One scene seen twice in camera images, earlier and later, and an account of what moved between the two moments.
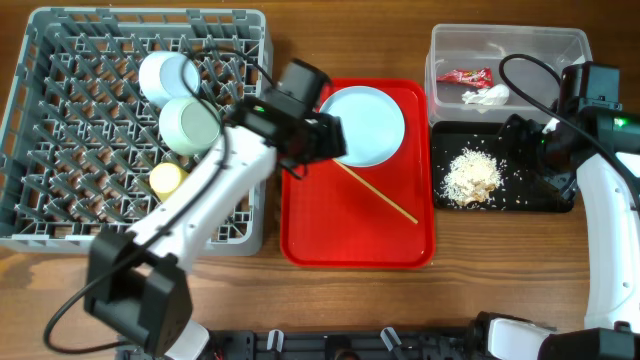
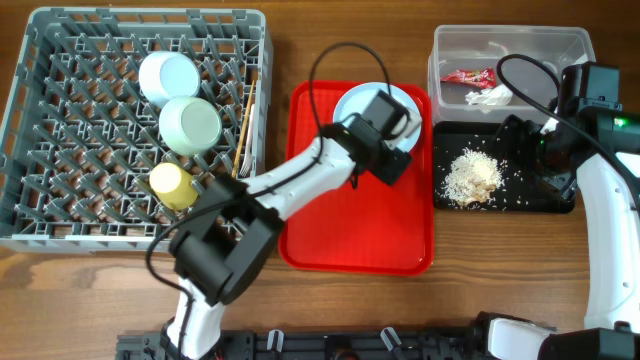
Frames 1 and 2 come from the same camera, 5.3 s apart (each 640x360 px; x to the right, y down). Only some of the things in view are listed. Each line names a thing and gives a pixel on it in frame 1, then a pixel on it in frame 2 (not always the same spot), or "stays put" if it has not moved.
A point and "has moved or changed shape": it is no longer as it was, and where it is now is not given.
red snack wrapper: x=482 y=76 stays put
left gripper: x=335 y=145 to x=392 y=169
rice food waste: x=471 y=176 stays put
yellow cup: x=165 y=178 stays put
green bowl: x=188 y=126 stays put
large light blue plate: x=373 y=122 has moved or changed shape
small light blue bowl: x=161 y=78 stays put
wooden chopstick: x=409 y=218 has moved or changed shape
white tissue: x=495 y=95 stays put
